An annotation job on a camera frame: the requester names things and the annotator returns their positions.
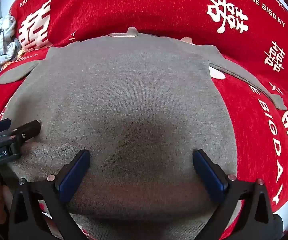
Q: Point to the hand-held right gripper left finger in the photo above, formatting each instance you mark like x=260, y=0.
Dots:
x=75, y=173

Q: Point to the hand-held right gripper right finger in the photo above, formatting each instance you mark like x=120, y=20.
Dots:
x=208, y=173

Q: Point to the grey knit sweater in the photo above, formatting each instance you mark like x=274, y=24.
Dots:
x=134, y=92

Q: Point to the red printed blanket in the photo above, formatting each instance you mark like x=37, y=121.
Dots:
x=144, y=7

